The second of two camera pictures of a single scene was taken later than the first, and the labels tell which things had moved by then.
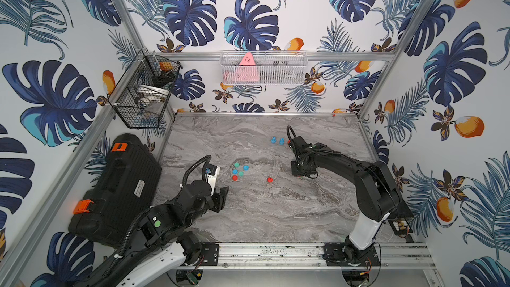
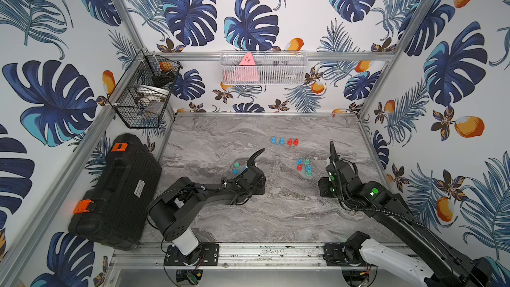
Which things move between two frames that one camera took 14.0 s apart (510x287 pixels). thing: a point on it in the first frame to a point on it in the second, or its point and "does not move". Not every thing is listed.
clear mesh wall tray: x=275 y=68 does not move
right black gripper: x=295 y=173 to x=323 y=182
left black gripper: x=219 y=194 to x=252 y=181
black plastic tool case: x=126 y=189 does not move
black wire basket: x=140 y=98 does not move
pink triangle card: x=247 y=70 does not move
